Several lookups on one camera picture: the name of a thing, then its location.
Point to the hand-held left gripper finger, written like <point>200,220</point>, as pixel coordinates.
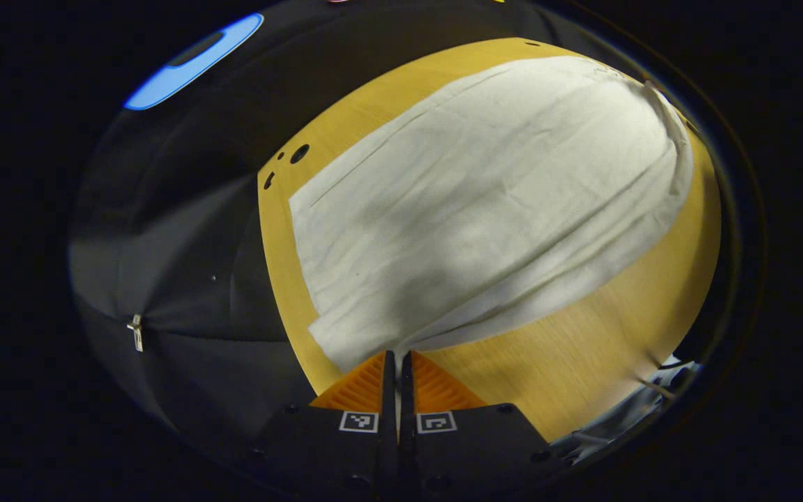
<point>389,418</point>
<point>406,418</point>

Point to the white jeans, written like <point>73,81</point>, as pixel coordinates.
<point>485,202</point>

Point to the metal clip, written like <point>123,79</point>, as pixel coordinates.
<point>136,332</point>

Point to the black backdrop cloth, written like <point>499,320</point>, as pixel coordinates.
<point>185,230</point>

